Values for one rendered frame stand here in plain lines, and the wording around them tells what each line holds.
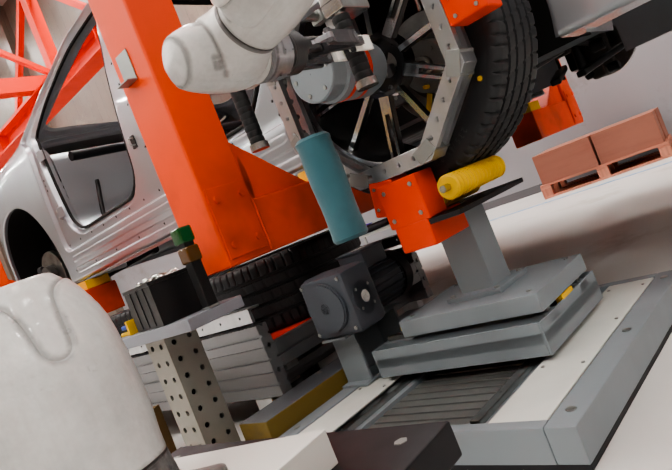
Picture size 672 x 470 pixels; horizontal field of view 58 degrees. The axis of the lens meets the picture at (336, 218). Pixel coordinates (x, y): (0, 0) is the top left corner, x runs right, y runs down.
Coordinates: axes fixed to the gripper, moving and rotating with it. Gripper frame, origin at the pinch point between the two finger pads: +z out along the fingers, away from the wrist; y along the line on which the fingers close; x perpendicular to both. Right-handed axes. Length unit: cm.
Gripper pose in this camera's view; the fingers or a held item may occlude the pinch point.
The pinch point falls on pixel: (351, 48)
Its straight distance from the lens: 120.9
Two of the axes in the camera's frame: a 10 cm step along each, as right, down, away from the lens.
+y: 6.9, -2.8, -6.7
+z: 6.3, -2.5, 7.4
